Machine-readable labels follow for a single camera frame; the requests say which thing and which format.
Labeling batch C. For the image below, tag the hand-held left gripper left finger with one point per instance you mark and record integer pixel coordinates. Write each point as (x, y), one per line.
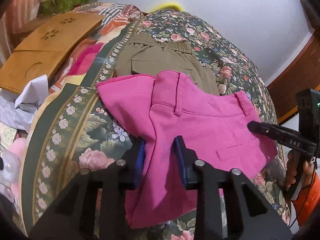
(138, 165)

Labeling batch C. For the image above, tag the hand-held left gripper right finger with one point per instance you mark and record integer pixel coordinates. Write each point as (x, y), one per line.
(181, 162)

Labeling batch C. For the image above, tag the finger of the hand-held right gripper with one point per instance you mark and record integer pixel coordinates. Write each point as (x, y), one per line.
(275, 133)

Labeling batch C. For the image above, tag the pink pants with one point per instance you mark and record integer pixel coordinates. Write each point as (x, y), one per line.
(212, 130)

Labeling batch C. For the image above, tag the olive green pants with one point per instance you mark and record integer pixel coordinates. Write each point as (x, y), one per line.
(155, 57)

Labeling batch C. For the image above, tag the person's right hand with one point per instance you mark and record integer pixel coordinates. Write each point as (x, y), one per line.
(291, 170)

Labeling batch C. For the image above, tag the dark floral bedspread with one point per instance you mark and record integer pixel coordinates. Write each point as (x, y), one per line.
(75, 135)

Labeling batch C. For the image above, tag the pink plush toy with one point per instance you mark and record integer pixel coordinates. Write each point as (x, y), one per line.
(12, 160)

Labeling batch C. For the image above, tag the white crumpled cloth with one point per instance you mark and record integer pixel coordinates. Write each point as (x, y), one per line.
(30, 97)

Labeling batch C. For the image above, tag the striped patchwork blanket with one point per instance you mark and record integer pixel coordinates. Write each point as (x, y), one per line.
(112, 22)

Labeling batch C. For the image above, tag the wooden lap desk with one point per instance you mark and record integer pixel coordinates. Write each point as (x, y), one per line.
(50, 45)

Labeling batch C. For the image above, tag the yellow foam arch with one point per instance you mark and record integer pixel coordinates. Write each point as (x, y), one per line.
(170, 5)

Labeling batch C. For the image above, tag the green patterned bag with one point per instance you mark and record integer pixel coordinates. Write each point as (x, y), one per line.
(70, 1)

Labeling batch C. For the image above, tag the reddish brown curtain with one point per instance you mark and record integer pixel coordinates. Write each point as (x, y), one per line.
(22, 7)

